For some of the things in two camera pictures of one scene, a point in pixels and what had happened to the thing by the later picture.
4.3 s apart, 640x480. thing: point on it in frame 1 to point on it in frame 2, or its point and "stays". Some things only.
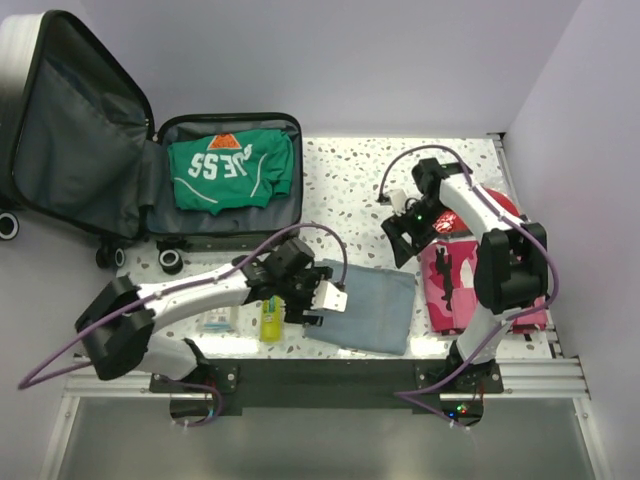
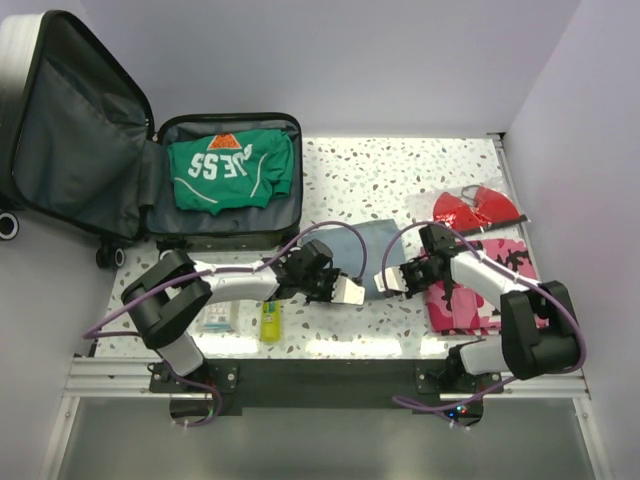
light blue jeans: [378, 313] to [347, 247]
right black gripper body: [417, 223] to [419, 276]
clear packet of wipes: [219, 320] stays
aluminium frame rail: [84, 382] stays
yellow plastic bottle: [270, 319] stays
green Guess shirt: [232, 170] stays
